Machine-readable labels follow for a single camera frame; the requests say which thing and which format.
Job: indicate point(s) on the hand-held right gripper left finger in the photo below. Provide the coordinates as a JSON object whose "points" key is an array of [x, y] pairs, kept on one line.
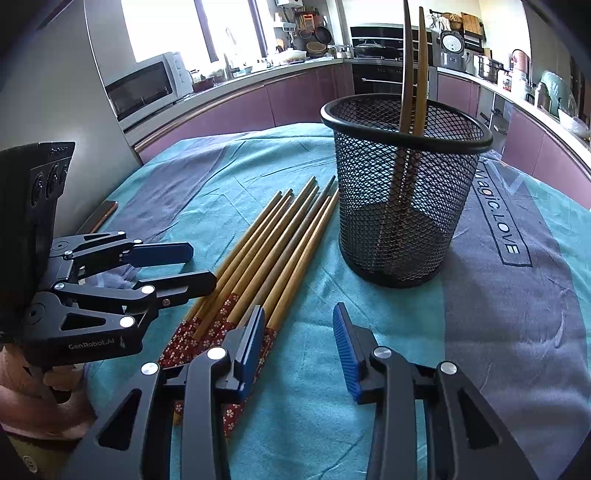
{"points": [[251, 344]]}

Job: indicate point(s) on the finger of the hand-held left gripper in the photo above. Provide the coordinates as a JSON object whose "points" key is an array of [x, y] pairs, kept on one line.
{"points": [[184, 282], [159, 253]]}

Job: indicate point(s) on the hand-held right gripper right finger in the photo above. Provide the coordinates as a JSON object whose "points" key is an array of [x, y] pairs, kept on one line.
{"points": [[348, 355]]}

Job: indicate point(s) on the bunch of wooden chopsticks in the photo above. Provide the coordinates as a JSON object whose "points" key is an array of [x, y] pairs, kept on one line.
{"points": [[277, 244]]}

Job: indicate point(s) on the black mesh utensil holder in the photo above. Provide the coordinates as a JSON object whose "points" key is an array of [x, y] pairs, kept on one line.
{"points": [[443, 184]]}

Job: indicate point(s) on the person's left hand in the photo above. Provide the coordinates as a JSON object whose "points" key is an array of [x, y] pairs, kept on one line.
{"points": [[69, 413]]}

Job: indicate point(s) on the teal and grey tablecloth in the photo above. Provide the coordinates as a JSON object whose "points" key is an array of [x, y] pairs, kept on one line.
{"points": [[300, 438]]}

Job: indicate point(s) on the grey refrigerator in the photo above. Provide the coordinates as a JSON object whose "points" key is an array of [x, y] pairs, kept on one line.
{"points": [[69, 92]]}

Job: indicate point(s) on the white microwave oven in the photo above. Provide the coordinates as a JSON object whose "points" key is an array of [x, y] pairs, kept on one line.
{"points": [[138, 87]]}

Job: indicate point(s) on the purple kitchen cabinets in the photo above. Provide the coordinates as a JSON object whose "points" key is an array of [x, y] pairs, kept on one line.
{"points": [[277, 97]]}

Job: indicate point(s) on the kitchen window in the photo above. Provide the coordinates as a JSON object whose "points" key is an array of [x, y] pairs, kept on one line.
{"points": [[161, 27]]}

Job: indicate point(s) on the brown bowl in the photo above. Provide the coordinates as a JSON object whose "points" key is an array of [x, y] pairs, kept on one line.
{"points": [[316, 48]]}

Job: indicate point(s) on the black frying pan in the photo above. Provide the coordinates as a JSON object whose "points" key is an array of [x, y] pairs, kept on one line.
{"points": [[322, 34]]}

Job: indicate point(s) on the black built-in oven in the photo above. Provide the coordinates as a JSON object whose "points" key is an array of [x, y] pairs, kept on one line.
{"points": [[378, 78]]}

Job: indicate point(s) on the black wok with lid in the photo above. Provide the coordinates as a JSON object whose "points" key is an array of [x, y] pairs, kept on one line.
{"points": [[368, 48]]}

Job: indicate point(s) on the black range hood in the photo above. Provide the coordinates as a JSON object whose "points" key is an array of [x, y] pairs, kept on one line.
{"points": [[388, 32]]}

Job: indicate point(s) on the steel stock pot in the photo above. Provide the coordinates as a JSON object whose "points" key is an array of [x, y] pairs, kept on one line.
{"points": [[488, 69]]}

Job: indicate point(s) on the grey rice cooker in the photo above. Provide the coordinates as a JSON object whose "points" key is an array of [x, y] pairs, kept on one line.
{"points": [[452, 48]]}

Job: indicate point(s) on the light green cloth cover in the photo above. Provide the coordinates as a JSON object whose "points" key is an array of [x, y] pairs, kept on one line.
{"points": [[556, 90]]}

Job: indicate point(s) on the pink kettle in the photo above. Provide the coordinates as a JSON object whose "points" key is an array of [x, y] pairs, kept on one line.
{"points": [[521, 61]]}

